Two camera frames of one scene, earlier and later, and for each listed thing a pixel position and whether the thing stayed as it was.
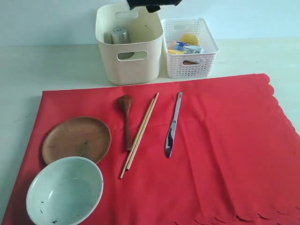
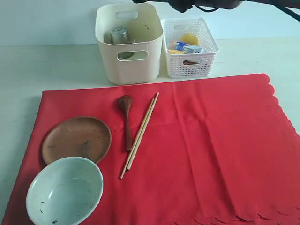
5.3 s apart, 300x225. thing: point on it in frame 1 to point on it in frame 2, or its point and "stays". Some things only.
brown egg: [171, 44] stays
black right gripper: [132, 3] to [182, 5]
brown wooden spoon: [126, 101] stays
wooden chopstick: [142, 131] stays
